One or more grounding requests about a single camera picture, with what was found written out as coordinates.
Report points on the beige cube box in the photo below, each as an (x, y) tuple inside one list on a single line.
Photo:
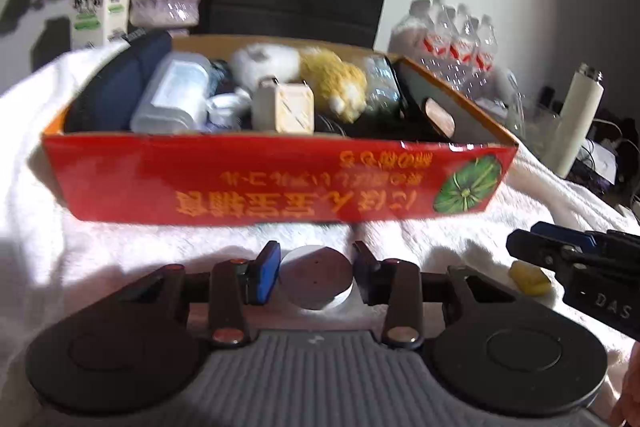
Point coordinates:
[(282, 107)]

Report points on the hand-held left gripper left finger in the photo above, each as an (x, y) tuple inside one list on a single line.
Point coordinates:
[(267, 274)]

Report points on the pack of water bottles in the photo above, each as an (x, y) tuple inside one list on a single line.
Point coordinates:
[(450, 47)]

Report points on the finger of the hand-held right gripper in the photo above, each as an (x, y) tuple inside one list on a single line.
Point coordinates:
[(537, 249), (565, 236)]

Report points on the white thermos bottle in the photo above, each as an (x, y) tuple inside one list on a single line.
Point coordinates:
[(575, 117)]

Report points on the white fluffy towel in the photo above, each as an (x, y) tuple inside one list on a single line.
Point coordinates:
[(75, 247)]

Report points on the orange red cardboard box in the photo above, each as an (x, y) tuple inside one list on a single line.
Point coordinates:
[(225, 177)]

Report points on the translucent plastic container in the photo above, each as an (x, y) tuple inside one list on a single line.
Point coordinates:
[(172, 94)]

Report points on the white plush toy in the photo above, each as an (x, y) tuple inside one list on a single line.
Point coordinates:
[(265, 62)]

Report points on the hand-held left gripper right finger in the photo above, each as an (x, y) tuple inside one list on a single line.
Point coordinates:
[(365, 274)]

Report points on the yellow plush toy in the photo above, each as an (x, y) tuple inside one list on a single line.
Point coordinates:
[(335, 79)]

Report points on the white round container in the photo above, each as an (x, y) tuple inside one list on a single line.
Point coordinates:
[(315, 277)]

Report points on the small yellow toy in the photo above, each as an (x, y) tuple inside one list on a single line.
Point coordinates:
[(530, 279)]

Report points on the person's right hand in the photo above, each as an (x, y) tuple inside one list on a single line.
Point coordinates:
[(631, 392)]

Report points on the dark blue pouch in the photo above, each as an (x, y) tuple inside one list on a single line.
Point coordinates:
[(120, 82)]

